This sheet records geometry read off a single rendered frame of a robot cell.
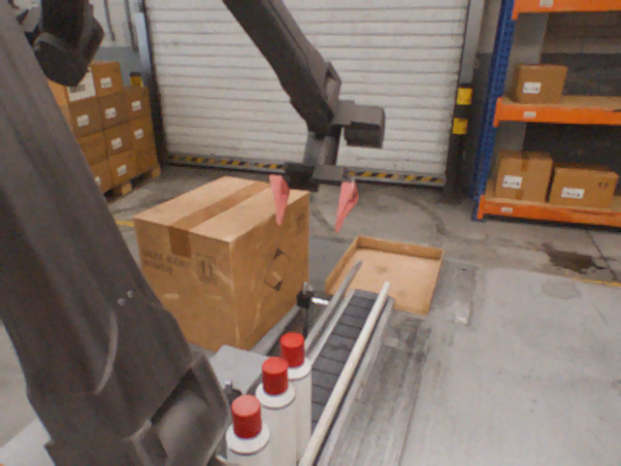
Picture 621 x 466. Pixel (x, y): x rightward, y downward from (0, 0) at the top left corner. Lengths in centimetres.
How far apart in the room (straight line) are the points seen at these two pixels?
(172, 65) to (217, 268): 437
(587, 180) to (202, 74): 352
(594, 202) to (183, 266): 352
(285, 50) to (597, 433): 80
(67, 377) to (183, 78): 490
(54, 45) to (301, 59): 36
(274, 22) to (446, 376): 72
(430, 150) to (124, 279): 433
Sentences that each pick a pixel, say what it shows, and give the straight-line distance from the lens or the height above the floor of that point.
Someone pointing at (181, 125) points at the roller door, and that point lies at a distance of 521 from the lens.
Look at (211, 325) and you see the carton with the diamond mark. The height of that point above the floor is 92.
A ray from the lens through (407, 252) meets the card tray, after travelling 143.
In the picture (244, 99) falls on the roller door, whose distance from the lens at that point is 483.
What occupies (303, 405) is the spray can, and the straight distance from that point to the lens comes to 69.
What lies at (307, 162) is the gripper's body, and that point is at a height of 126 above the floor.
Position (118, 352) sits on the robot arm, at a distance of 23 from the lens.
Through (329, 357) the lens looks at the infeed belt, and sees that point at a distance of 93.
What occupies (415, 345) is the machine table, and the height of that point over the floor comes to 83.
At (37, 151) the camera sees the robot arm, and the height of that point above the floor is 143.
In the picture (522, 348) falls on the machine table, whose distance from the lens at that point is 114.
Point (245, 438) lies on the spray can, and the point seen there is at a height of 105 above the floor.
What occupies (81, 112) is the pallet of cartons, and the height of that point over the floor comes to 82.
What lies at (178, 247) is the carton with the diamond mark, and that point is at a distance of 92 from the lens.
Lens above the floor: 148
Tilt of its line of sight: 25 degrees down
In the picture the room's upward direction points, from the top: straight up
